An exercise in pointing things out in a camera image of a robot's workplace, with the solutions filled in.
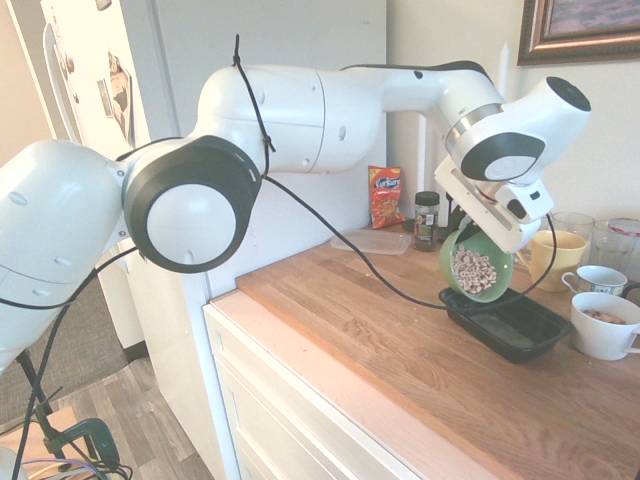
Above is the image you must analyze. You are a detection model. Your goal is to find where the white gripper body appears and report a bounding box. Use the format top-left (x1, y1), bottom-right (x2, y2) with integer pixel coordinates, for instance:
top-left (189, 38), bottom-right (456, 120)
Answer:
top-left (433, 158), bottom-right (544, 254)

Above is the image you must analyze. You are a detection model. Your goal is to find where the cereal rings pile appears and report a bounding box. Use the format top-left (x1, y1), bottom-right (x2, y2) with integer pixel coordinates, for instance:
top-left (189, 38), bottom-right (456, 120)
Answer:
top-left (451, 247), bottom-right (499, 297)
top-left (581, 308), bottom-right (627, 326)

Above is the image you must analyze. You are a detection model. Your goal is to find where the green ceramic bowl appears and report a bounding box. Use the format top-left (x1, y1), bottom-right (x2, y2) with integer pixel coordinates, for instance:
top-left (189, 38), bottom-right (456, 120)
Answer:
top-left (438, 224), bottom-right (516, 305)

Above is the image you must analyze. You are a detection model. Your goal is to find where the black-lidded spice jar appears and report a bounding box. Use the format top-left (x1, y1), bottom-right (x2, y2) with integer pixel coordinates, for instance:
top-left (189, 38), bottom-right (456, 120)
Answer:
top-left (413, 190), bottom-right (443, 253)

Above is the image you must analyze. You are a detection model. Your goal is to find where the orange Kurkure snack bag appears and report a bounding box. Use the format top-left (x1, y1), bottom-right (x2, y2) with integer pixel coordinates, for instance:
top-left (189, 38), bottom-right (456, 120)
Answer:
top-left (367, 165), bottom-right (408, 231)

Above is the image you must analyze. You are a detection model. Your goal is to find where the clear glass tumbler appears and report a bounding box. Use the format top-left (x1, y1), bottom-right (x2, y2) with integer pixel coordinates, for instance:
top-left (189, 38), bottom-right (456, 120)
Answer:
top-left (549, 211), bottom-right (596, 239)

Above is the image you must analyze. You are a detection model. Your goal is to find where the clear plastic container lid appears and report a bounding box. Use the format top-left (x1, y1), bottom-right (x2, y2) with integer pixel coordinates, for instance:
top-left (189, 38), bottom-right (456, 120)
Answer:
top-left (329, 228), bottom-right (414, 257)

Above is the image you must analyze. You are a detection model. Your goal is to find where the yellow ceramic mug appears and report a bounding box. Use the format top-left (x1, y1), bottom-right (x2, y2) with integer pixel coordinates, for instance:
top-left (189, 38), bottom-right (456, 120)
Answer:
top-left (514, 229), bottom-right (589, 294)

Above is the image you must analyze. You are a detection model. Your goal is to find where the black plastic food container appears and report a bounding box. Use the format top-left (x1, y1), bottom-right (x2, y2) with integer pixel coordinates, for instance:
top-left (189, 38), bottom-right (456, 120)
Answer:
top-left (438, 285), bottom-right (576, 365)

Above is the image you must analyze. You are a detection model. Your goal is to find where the clear glass mug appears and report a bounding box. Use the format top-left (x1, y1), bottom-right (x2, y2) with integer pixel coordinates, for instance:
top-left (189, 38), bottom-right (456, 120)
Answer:
top-left (591, 219), bottom-right (640, 274)

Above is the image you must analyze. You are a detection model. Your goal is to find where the white patterned tea cup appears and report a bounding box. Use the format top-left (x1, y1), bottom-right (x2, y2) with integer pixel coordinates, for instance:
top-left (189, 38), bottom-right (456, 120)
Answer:
top-left (560, 264), bottom-right (629, 300)

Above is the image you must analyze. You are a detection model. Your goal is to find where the large white cup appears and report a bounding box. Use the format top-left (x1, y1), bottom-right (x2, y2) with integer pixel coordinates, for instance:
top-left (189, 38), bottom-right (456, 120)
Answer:
top-left (569, 291), bottom-right (640, 362)

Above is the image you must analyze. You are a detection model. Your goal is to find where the wooden framed picture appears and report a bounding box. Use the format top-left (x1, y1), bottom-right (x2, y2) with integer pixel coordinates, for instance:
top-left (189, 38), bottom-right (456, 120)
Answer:
top-left (516, 0), bottom-right (640, 68)

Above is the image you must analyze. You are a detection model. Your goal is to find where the white drawer cabinet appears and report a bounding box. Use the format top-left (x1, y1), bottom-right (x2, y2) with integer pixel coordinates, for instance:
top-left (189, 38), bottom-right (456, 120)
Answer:
top-left (202, 289), bottom-right (506, 480)

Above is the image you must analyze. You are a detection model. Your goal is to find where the white refrigerator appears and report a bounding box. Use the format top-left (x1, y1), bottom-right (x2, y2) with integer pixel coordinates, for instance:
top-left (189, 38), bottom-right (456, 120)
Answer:
top-left (9, 0), bottom-right (389, 480)

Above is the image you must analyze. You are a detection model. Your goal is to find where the photo on fridge door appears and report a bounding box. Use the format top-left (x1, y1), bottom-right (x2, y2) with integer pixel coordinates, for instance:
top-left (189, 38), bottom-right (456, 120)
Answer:
top-left (106, 49), bottom-right (137, 149)

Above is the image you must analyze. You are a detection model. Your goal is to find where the small fridge door photo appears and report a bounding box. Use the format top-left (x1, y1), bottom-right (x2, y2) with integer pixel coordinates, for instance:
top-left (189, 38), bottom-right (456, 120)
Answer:
top-left (96, 78), bottom-right (113, 119)

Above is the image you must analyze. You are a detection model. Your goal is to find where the dark green screw clamp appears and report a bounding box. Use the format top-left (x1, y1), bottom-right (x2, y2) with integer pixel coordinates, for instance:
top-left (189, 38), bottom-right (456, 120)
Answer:
top-left (30, 399), bottom-right (122, 472)

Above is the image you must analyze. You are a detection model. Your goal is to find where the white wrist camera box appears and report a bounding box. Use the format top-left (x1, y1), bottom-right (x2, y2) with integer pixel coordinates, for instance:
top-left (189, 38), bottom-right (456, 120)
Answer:
top-left (499, 178), bottom-right (556, 227)

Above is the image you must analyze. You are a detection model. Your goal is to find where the black camera stand pole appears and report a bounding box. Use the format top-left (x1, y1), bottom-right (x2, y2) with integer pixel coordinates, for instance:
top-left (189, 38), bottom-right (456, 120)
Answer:
top-left (13, 349), bottom-right (62, 441)

